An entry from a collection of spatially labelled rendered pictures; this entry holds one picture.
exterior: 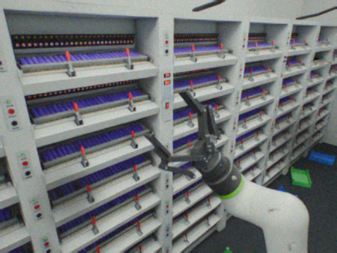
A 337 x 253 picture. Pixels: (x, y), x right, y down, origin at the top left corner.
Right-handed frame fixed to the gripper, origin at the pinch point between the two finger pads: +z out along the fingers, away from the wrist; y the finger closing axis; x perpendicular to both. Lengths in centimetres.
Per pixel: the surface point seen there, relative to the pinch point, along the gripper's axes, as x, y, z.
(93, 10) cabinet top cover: -45, 26, 30
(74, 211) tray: -68, -37, -25
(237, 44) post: -63, 103, -37
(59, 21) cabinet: -65, 20, 37
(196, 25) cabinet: -74, 92, -11
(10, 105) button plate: -50, -18, 24
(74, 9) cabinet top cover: -45, 20, 34
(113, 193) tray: -70, -20, -36
